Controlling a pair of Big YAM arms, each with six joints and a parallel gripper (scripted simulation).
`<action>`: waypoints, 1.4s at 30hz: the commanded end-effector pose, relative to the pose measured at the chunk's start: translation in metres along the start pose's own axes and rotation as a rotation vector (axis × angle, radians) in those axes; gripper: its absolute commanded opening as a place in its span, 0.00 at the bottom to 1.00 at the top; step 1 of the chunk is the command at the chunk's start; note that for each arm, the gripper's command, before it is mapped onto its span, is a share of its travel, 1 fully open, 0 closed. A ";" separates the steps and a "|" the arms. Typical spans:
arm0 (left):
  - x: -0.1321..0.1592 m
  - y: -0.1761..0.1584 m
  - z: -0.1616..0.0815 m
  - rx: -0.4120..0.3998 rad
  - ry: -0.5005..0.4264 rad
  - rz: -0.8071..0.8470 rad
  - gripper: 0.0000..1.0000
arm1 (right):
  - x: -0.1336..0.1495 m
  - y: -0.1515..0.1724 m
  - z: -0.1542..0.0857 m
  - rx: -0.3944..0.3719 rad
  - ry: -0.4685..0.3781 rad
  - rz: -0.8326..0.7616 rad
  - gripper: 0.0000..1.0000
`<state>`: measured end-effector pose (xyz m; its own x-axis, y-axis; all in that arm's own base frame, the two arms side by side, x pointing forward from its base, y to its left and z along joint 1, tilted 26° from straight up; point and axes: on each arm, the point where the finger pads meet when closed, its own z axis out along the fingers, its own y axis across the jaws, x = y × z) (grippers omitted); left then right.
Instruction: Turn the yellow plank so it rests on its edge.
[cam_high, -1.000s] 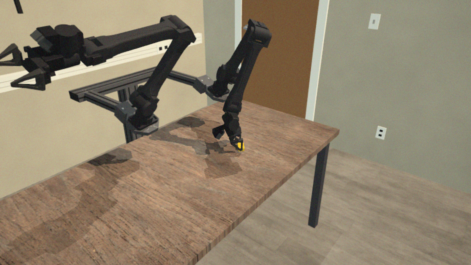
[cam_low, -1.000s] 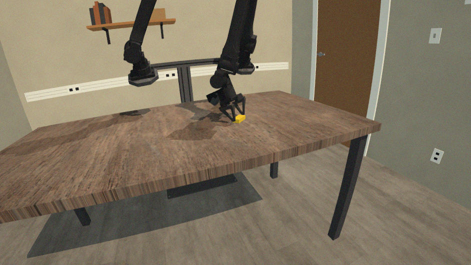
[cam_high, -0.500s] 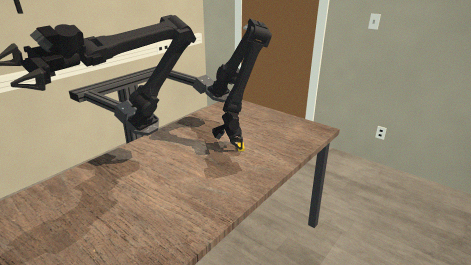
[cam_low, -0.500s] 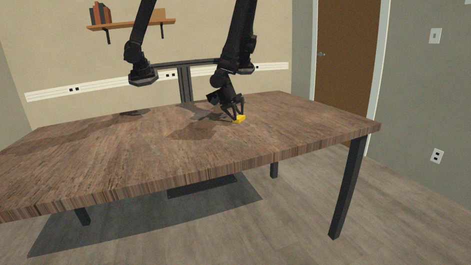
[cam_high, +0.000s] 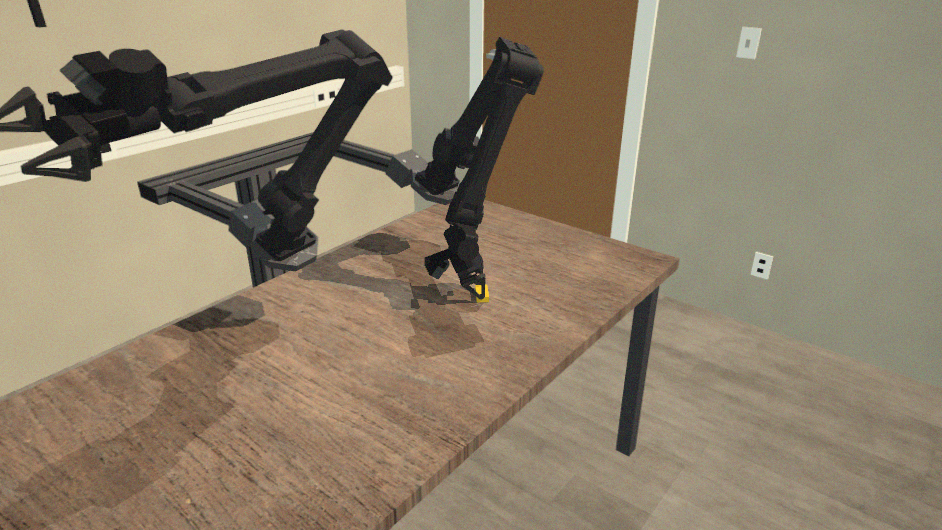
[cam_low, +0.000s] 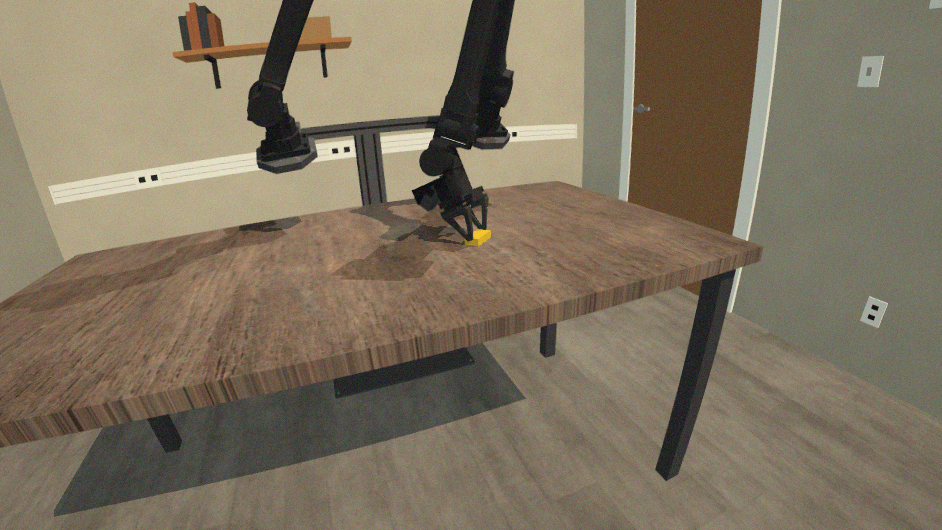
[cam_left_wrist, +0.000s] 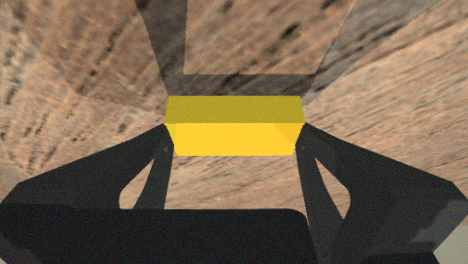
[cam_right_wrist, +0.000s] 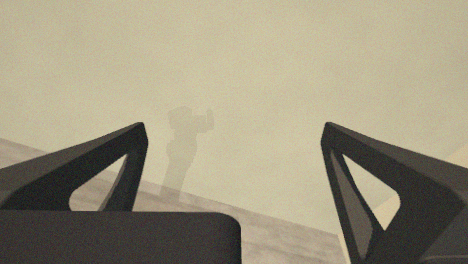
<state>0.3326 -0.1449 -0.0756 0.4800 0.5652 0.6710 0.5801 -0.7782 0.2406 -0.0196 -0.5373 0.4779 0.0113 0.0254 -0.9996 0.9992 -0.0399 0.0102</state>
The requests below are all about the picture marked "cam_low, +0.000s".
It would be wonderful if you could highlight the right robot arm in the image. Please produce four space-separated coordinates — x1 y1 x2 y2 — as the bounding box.
247 0 314 162

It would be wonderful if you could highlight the yellow block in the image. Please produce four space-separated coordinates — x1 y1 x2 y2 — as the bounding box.
465 229 491 246

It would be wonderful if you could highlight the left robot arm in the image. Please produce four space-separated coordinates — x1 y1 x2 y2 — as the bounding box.
412 0 515 211

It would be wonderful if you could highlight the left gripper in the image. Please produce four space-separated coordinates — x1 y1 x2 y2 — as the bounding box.
439 167 489 241

